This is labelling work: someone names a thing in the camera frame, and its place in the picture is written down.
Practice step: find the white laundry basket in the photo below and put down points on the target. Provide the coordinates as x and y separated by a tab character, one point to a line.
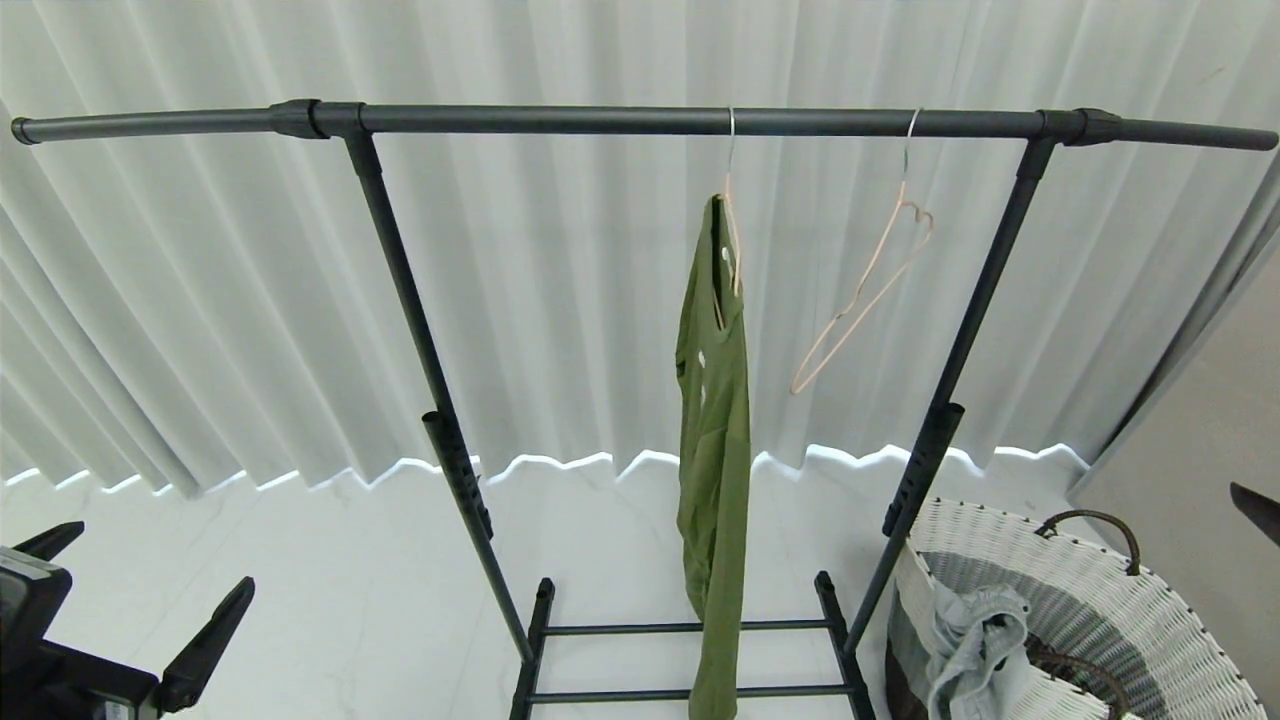
1150	620

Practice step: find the pale grey garment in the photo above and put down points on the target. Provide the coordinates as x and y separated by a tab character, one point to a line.
975	640

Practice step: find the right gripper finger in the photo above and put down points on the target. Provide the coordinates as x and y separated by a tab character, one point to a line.
1262	515

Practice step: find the black clothes rack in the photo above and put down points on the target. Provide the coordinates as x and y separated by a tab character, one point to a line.
600	120

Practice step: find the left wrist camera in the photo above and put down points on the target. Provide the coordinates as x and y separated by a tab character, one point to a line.
30	600

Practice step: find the green printed T-shirt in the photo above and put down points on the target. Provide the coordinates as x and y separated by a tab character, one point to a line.
715	450

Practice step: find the pink clothes hanger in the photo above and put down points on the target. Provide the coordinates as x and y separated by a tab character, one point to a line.
729	205
902	195

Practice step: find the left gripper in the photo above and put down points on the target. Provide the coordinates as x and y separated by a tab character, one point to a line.
70	690

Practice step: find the white curtain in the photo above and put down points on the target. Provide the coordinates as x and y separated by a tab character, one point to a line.
550	300

